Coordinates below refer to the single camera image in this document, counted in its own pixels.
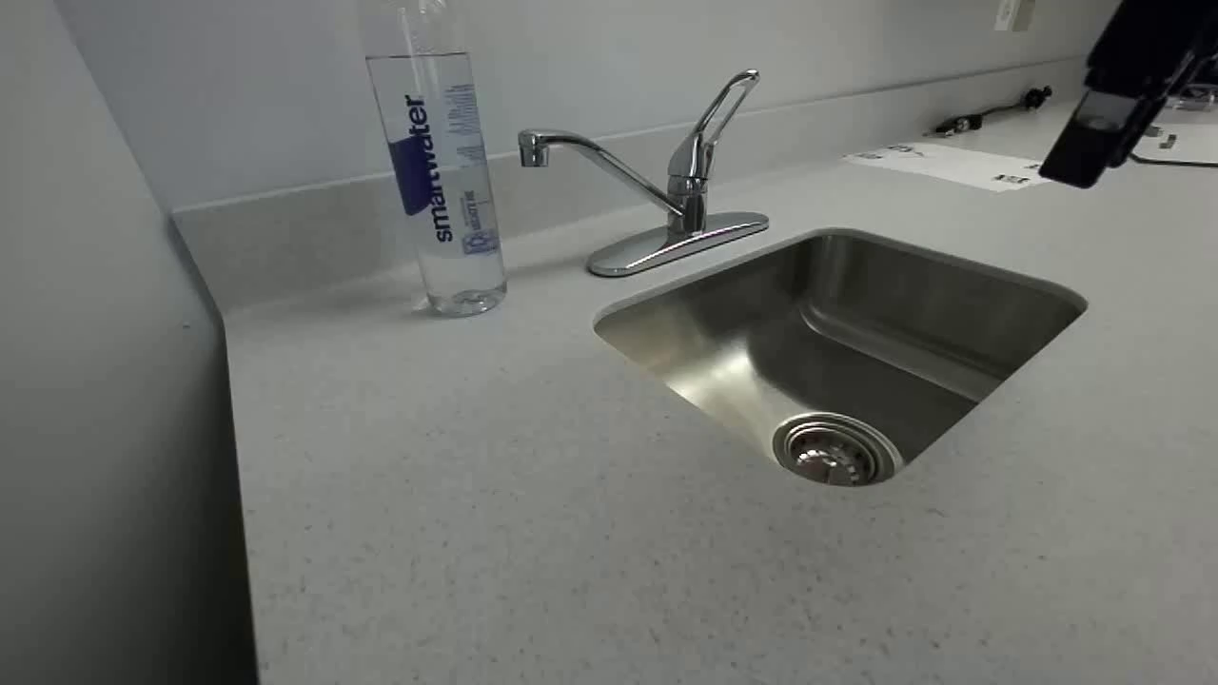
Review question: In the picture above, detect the black plug with cord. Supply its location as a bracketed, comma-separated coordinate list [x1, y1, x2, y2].
[929, 84, 1059, 140]

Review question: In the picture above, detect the clear plastic water bottle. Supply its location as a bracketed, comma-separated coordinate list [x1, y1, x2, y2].
[358, 0, 509, 321]

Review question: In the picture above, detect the white paper sheet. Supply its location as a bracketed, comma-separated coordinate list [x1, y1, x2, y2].
[848, 135, 1059, 194]

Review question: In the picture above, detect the stainless steel sink basin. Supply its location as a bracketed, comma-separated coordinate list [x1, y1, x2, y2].
[590, 223, 1094, 491]

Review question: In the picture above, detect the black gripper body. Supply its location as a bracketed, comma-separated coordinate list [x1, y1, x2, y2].
[1080, 0, 1218, 130]

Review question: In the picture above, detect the metal sink drain strainer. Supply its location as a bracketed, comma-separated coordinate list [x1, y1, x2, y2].
[769, 406, 906, 491]

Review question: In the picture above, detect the chrome sink faucet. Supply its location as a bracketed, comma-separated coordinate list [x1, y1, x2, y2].
[514, 65, 773, 281]

